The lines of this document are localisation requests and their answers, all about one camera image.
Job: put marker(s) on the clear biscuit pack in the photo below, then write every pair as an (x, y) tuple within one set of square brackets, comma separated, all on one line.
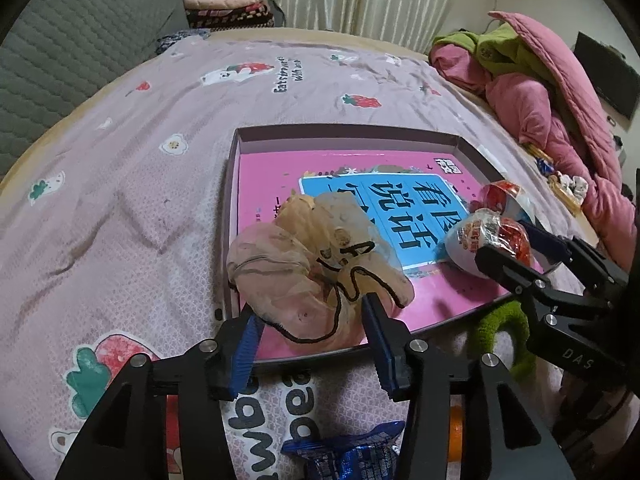
[(565, 195)]

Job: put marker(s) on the blue snack packet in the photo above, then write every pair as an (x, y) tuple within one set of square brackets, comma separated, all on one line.
[(345, 460)]

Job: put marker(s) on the white floral scrunchie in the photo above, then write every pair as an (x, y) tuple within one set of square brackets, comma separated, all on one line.
[(575, 183)]

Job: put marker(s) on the small blue snack wrapper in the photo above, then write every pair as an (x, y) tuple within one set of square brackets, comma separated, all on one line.
[(545, 163)]

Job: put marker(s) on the grey quilted headboard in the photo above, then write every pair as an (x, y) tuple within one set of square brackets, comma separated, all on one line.
[(75, 35)]

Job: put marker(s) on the pink quilt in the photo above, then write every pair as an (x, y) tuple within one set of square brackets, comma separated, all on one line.
[(540, 110)]

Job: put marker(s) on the dark checked folded blanket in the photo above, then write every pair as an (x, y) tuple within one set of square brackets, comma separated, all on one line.
[(235, 21)]

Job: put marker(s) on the green cloth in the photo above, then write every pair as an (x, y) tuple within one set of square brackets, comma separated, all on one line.
[(500, 50)]

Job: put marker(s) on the white curtain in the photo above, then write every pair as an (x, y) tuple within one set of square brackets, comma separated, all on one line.
[(370, 0)]

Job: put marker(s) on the grey cardboard box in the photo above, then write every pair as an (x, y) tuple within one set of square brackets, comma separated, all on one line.
[(230, 210)]

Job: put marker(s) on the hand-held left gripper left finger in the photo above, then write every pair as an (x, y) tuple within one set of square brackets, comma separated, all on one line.
[(244, 360)]

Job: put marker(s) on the dark cloth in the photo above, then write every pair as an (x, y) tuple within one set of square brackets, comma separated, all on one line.
[(276, 15)]

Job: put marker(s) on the biscuit packet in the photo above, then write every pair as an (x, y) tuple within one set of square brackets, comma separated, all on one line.
[(537, 150)]

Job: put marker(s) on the blue grey knit cloth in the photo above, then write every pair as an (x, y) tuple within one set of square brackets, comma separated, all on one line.
[(182, 40)]

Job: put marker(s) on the black television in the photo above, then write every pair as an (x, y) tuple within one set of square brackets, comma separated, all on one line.
[(605, 75)]

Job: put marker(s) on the beige folded blanket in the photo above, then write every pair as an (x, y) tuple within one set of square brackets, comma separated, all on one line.
[(215, 1)]

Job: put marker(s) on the large orange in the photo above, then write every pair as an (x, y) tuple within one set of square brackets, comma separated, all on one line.
[(456, 435)]

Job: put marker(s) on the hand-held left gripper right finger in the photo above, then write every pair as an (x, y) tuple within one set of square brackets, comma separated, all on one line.
[(385, 365)]

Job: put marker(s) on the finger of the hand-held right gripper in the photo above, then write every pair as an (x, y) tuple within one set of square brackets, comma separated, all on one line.
[(505, 267), (547, 245)]

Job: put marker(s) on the red and white egg toy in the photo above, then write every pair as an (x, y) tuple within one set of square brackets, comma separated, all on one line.
[(500, 195), (475, 240)]

